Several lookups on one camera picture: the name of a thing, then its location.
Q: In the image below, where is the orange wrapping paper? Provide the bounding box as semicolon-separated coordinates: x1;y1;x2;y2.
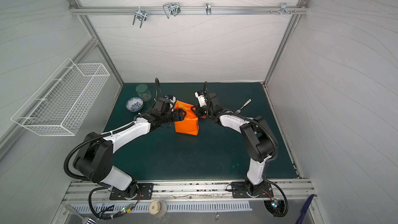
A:
174;101;199;135

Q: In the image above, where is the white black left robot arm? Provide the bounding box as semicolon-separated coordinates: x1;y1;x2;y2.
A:
63;110;187;199

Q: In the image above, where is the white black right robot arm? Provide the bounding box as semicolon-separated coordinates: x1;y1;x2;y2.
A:
191;90;278;197

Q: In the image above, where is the blue white ceramic bowl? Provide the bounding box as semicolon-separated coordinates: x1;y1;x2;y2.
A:
125;96;144;112

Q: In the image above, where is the green lidded glass jar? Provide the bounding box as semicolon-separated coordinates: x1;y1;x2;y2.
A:
135;84;152;102

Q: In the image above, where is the round white puck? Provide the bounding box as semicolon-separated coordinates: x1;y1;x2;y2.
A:
148;200;168;218

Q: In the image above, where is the metal u-bolt clamp left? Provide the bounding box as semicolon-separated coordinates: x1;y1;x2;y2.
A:
133;8;147;28

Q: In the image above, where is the metal u-bolt clamp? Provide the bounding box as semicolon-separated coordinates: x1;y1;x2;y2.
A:
133;8;147;28
163;2;181;19

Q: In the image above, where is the metal u-bolt clamp middle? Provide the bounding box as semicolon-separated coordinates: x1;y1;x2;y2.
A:
163;2;181;19

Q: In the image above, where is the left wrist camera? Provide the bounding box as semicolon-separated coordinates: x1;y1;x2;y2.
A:
154;95;176;114

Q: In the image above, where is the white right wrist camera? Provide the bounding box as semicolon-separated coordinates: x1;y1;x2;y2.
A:
194;90;207;107

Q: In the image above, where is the fork with white handle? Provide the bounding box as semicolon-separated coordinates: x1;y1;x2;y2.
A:
235;99;251;114

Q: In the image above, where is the metal ring clamp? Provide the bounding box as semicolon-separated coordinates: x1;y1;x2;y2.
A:
205;3;211;16

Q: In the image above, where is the white wire basket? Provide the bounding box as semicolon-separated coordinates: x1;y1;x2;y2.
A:
11;58;110;136

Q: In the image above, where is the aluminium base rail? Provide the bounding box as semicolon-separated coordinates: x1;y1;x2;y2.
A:
62;179;316;203

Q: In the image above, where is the metal bracket clamp right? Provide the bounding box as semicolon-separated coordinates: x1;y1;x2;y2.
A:
269;3;297;15

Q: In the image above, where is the blue handled tool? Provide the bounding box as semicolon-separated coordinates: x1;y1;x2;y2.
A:
295;194;315;224

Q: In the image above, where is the aluminium cross rail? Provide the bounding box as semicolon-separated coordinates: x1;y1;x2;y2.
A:
69;5;309;16

